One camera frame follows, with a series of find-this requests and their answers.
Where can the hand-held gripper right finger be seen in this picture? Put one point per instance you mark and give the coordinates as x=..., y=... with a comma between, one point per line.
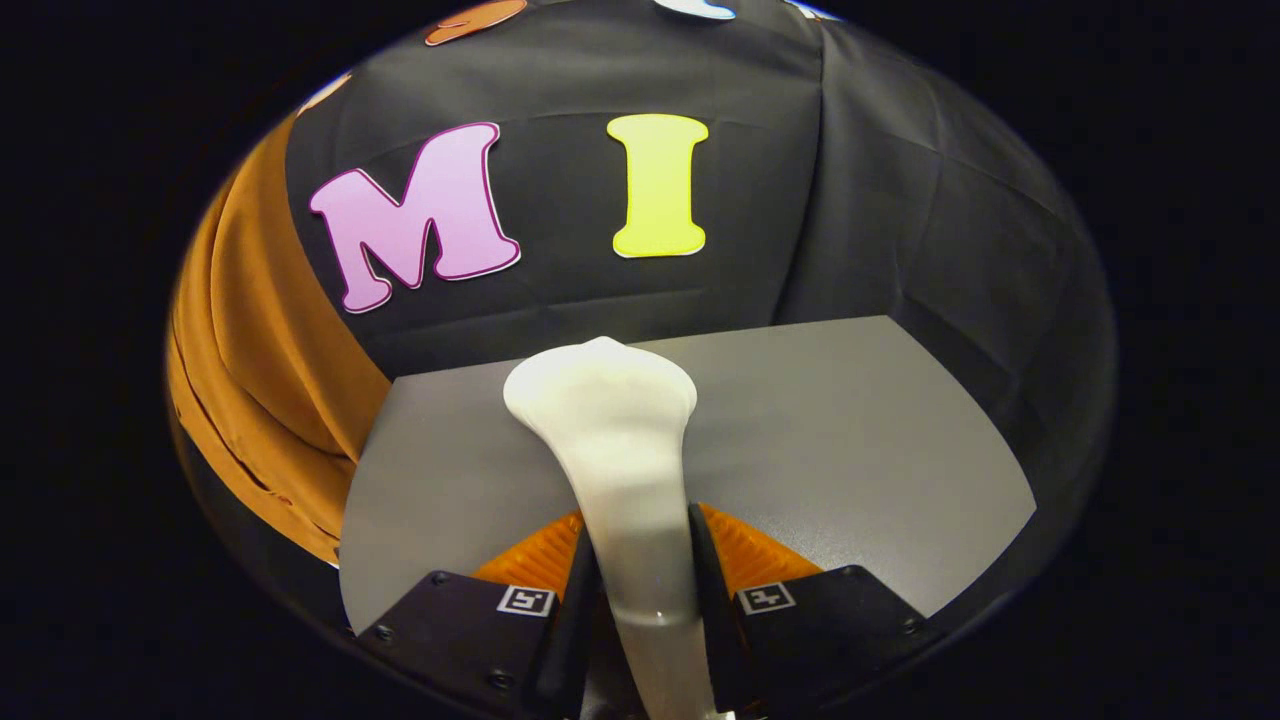
x=712, y=640

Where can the grey table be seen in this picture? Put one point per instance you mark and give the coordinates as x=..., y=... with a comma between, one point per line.
x=850, y=450

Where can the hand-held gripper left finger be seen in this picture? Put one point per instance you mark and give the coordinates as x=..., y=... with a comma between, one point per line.
x=572, y=650

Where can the black backdrop cloth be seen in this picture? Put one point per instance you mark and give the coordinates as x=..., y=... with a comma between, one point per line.
x=850, y=200

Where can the white garment steamer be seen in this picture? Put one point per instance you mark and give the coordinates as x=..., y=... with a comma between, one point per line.
x=625, y=460

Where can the brown button-up shirt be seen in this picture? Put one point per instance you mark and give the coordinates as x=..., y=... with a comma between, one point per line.
x=260, y=350

